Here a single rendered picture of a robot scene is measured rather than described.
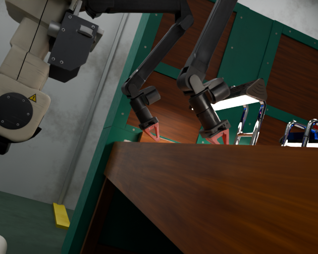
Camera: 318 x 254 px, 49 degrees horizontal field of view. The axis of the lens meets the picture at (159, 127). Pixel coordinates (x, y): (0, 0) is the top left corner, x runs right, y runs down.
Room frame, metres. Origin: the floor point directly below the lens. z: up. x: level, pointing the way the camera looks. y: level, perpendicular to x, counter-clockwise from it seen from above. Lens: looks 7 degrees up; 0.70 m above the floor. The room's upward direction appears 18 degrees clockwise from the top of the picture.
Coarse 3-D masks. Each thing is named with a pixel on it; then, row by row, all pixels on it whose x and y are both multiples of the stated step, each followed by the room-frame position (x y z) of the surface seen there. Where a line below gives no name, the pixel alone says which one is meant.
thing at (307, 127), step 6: (312, 120) 1.49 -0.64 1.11; (288, 126) 1.63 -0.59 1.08; (300, 126) 1.65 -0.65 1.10; (306, 126) 1.49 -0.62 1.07; (288, 132) 1.63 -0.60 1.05; (306, 132) 1.49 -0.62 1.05; (312, 132) 1.67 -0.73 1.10; (306, 138) 1.48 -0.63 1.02; (282, 144) 1.63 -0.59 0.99; (306, 144) 1.48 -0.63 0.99
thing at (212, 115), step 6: (210, 108) 1.03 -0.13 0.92; (198, 114) 1.04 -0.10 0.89; (204, 114) 1.03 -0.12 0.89; (210, 114) 1.03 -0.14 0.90; (216, 114) 1.04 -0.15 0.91; (204, 120) 1.03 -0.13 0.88; (210, 120) 1.03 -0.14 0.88; (216, 120) 1.03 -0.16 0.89; (222, 120) 1.04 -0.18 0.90; (204, 126) 1.04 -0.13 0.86; (210, 126) 1.03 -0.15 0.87; (216, 126) 1.01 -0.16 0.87; (204, 132) 1.06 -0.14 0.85; (210, 132) 1.03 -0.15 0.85
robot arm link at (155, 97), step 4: (132, 84) 1.38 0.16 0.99; (128, 88) 1.38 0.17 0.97; (132, 88) 1.38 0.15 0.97; (136, 88) 1.39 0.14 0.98; (148, 88) 1.43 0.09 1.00; (152, 88) 1.43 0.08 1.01; (132, 92) 1.39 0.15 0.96; (136, 92) 1.39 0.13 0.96; (140, 92) 1.41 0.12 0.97; (144, 92) 1.43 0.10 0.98; (148, 92) 1.43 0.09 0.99; (152, 92) 1.43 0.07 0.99; (156, 92) 1.43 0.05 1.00; (128, 96) 1.46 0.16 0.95; (132, 96) 1.39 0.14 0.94; (148, 96) 1.42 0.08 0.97; (152, 96) 1.43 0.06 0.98; (156, 96) 1.43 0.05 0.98; (160, 96) 1.44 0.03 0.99; (148, 100) 1.43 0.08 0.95; (152, 100) 1.43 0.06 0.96; (156, 100) 1.45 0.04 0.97; (148, 104) 1.45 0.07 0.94
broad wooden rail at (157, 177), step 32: (128, 160) 1.28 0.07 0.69; (160, 160) 0.87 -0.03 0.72; (192, 160) 0.65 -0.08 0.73; (224, 160) 0.52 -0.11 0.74; (256, 160) 0.43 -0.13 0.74; (288, 160) 0.37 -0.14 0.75; (128, 192) 1.11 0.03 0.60; (160, 192) 0.78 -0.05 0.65; (192, 192) 0.60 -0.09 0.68; (224, 192) 0.49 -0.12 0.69; (256, 192) 0.41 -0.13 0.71; (288, 192) 0.36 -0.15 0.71; (160, 224) 0.72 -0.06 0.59; (192, 224) 0.56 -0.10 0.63; (224, 224) 0.47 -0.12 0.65; (256, 224) 0.40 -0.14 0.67; (288, 224) 0.34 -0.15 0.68
